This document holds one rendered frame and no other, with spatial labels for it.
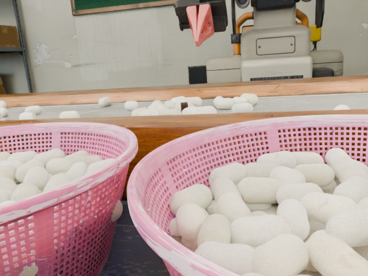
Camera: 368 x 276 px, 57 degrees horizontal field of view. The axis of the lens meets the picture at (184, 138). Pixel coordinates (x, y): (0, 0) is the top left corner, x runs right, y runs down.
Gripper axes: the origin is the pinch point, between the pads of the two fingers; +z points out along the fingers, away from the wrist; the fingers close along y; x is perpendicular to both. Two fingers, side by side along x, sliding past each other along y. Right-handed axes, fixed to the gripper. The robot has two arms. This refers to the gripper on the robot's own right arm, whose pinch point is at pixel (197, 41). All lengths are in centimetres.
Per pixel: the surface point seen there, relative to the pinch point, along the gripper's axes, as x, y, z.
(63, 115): -4.1, -19.1, 20.7
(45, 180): -18.0, -6.0, 39.9
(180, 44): 118, -50, -149
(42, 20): 95, -162, -165
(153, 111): -4.5, -3.6, 21.2
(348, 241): -22, 17, 45
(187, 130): -13.2, 4.6, 31.3
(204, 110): -5.3, 4.3, 22.0
